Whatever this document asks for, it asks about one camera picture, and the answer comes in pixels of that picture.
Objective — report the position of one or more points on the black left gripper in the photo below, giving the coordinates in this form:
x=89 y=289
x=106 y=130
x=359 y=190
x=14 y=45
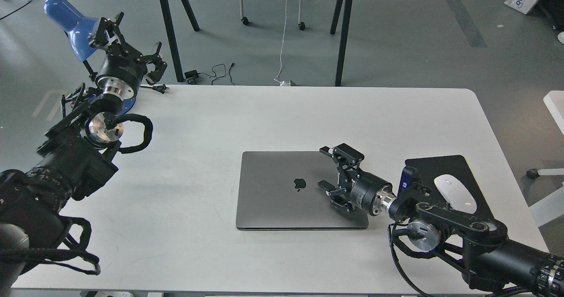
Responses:
x=120 y=74

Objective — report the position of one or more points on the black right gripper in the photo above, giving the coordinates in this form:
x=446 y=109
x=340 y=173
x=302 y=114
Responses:
x=358 y=189

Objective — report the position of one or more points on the grey laptop computer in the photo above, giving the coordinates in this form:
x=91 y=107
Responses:
x=278 y=190

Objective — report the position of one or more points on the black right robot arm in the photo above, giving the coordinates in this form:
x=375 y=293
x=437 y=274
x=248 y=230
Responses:
x=426 y=225

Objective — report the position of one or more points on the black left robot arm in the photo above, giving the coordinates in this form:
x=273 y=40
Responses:
x=76 y=161

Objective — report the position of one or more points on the black power plug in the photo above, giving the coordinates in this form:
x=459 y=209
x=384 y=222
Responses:
x=160 y=88

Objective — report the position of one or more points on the blue desk lamp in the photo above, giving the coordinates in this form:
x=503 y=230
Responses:
x=78 y=28

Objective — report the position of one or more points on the black mouse pad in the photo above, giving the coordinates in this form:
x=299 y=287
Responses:
x=457 y=166

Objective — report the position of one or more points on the white rolling cart legs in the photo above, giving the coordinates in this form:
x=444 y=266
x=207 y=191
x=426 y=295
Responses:
x=273 y=6

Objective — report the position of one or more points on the white computer mouse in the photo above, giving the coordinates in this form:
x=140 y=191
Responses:
x=455 y=193

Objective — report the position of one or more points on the white side table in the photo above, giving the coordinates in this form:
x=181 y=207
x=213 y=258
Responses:
x=552 y=206

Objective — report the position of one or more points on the black metal table frame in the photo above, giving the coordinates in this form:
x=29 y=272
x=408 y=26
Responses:
x=209 y=16

